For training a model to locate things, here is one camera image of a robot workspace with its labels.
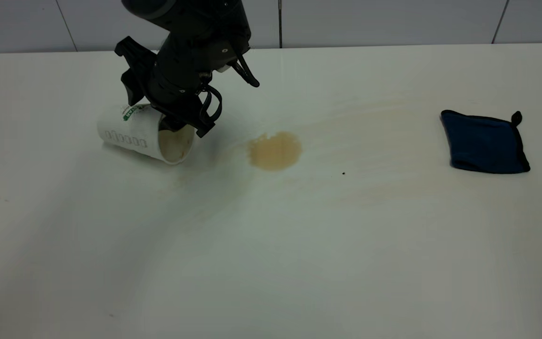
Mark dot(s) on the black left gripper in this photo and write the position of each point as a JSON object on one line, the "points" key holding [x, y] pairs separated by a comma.
{"points": [[177, 80]]}

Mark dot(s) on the white paper coffee cup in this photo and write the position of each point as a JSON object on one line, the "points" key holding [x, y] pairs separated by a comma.
{"points": [[130, 132]]}

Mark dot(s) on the dark blue cloth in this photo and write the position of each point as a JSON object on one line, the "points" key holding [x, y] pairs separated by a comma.
{"points": [[485, 143]]}

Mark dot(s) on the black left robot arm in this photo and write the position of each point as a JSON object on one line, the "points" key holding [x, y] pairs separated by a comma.
{"points": [[195, 19]]}

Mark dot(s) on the brown coffee spill puddle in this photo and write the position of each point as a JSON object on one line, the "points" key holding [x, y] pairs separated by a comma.
{"points": [[274, 151]]}

